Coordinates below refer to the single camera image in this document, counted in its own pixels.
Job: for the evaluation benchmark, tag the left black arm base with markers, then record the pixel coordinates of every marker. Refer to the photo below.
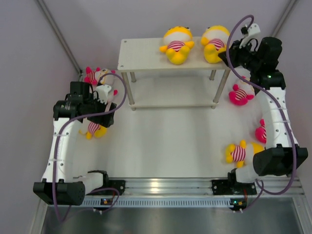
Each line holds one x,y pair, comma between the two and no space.
118,184

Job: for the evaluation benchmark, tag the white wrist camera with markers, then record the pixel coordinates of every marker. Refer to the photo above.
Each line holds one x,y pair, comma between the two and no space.
248,33
104,93

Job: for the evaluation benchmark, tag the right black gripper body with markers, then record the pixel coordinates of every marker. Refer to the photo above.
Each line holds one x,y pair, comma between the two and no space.
243,57

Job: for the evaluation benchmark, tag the aluminium frame post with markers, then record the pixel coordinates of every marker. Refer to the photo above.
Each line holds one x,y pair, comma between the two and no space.
286,12
57,32

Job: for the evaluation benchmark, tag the left aluminium frame post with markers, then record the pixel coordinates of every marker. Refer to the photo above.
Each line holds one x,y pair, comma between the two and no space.
57,32

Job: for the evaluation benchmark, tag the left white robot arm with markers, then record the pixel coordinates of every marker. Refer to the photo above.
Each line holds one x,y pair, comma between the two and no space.
58,185

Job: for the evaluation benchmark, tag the grey slotted cable duct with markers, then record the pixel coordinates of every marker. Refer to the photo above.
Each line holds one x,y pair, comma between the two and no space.
175,202

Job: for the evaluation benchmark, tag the pink toy right glasses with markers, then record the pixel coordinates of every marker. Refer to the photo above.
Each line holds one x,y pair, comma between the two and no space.
260,132

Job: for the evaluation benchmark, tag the pink toy top left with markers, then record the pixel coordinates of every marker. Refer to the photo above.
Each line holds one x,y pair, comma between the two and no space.
95,77

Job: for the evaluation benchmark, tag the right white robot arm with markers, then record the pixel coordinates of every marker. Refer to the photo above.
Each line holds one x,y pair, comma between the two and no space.
282,154

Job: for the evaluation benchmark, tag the white two-tier shelf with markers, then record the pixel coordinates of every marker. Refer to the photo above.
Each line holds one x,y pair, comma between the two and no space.
153,82

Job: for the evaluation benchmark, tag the aluminium front rail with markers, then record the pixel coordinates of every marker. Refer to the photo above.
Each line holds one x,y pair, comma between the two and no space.
197,186

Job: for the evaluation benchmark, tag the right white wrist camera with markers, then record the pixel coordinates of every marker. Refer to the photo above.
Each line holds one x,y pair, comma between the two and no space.
248,33

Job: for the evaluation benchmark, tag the pink toy top right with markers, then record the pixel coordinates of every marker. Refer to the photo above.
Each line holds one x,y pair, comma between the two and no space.
241,93

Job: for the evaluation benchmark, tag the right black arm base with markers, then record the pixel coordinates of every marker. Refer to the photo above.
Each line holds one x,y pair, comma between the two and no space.
226,187

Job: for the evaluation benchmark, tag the right aluminium frame post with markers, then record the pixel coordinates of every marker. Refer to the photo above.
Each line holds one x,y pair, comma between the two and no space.
286,12

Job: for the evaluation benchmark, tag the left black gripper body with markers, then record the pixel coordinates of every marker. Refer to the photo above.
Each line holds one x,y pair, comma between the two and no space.
94,106

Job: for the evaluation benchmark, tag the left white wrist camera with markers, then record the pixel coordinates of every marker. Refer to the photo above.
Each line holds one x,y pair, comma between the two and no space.
104,93

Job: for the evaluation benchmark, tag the yellow toy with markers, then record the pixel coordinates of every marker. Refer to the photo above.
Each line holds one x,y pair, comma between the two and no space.
92,130
242,153
214,40
177,44

